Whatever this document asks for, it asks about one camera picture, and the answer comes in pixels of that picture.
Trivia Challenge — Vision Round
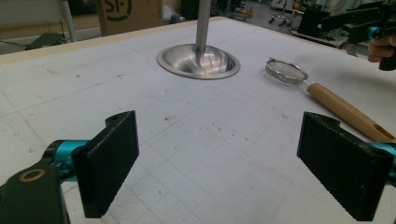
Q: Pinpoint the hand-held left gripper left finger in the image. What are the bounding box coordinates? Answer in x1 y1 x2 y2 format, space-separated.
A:
43 110 140 219

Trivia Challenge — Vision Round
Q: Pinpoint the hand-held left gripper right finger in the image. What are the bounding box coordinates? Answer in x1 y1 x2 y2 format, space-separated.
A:
296 111 396 222

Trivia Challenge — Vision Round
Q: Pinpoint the mesh strainer with wooden handle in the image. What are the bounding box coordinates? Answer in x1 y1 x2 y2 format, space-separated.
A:
264 57 396 144

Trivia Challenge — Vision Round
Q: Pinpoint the black equipment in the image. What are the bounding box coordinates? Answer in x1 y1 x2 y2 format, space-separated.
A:
297 5 385 42

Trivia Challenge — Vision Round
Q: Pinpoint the white pole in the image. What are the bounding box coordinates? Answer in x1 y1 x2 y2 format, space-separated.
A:
59 0 78 43

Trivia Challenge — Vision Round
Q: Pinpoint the brown cardboard box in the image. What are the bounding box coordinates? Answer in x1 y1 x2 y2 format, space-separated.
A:
96 0 164 37

